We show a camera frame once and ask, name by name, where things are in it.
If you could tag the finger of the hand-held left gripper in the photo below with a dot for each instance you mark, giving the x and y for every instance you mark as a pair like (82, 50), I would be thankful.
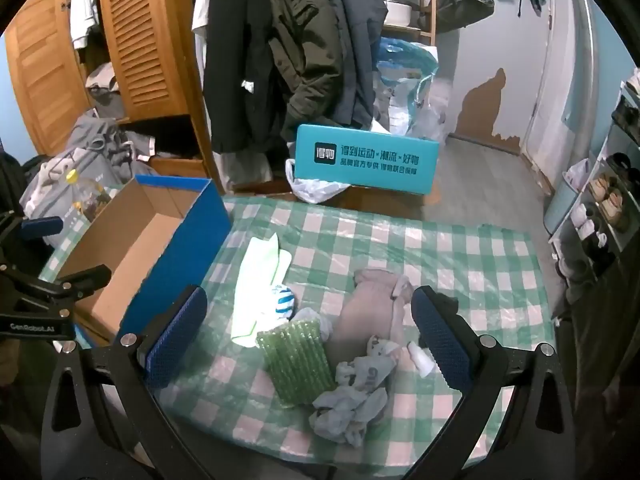
(85, 280)
(42, 226)

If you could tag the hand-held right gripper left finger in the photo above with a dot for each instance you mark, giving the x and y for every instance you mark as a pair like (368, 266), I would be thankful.
(175, 332)

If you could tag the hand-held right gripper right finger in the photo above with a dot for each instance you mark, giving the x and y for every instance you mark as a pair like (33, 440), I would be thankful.
(442, 342)

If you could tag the grey sock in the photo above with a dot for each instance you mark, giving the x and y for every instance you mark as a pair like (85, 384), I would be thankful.
(350, 395)

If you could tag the blue cardboard box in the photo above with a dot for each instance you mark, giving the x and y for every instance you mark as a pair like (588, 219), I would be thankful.
(210, 230)

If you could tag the blue striped white sock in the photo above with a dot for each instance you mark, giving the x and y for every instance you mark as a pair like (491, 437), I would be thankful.
(282, 305)

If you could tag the green textured cloth pad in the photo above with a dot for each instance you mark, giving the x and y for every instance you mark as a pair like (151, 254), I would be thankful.
(295, 365)

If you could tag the small white sock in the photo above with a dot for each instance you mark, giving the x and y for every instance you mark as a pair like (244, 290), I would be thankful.
(419, 359)

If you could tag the plastic bottle yellow cap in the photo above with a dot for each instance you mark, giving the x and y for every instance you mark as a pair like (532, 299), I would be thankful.
(82, 195)

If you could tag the dark cloth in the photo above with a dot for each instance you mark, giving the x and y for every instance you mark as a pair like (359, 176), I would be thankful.
(10, 175)

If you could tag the beige folded garment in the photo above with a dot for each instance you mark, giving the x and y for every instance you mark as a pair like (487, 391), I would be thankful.
(365, 310)

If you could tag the grey hoodie pile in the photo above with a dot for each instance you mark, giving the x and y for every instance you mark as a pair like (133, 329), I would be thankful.
(85, 140)

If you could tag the green checkered tablecloth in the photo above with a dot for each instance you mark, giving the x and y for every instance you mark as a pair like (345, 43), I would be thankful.
(400, 245)

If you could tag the clothes pile in wardrobe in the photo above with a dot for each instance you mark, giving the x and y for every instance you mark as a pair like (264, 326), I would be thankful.
(102, 85)

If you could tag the light blue bin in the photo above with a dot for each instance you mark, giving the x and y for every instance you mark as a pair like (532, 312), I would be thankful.
(560, 205)

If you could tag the teal printed box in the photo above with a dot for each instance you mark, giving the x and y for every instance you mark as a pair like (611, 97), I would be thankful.
(365, 160)

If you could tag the wooden louvered wardrobe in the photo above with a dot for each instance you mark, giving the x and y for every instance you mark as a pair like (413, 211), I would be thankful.
(145, 35)

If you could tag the small white plastic bag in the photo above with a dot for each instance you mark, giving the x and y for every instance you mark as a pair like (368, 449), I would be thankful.
(577, 170)

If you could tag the beige shoe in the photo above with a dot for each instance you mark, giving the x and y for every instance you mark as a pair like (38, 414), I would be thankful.
(615, 206)
(601, 183)

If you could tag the clear plastic bag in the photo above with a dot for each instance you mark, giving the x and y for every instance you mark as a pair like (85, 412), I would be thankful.
(432, 115)

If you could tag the black hanging coat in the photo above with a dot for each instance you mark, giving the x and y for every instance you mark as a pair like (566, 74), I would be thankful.
(235, 60)

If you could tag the blue and white plastic bag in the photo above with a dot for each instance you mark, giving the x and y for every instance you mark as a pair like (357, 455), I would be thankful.
(405, 75)

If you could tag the shoe rack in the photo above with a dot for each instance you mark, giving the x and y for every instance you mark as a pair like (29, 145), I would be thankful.
(625, 125)

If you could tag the blue-grey hanging jacket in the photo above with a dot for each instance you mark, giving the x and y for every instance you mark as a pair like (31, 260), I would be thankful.
(355, 35)

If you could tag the white basin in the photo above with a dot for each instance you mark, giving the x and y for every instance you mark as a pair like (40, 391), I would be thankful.
(397, 12)

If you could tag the wooden shelf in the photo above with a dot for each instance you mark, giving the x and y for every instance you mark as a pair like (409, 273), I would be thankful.
(427, 0)

